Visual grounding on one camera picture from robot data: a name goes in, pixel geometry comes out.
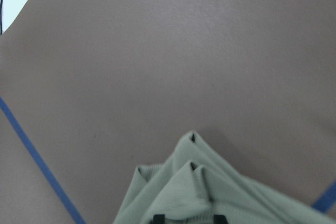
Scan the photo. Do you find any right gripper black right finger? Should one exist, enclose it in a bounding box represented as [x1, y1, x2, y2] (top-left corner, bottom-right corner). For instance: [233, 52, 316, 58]
[213, 215, 226, 224]

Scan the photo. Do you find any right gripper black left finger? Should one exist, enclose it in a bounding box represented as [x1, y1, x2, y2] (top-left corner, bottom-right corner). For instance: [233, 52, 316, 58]
[153, 214, 165, 224]

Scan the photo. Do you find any olive green long-sleeve shirt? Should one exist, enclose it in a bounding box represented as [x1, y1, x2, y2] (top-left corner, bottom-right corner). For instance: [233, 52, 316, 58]
[114, 131, 334, 223]

